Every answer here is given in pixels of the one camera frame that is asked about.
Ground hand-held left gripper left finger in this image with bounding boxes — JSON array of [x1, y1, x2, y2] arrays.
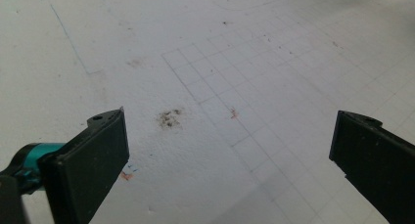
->
[[0, 107, 130, 224]]

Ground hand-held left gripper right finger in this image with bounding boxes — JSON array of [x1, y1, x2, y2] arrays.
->
[[329, 110, 415, 224]]

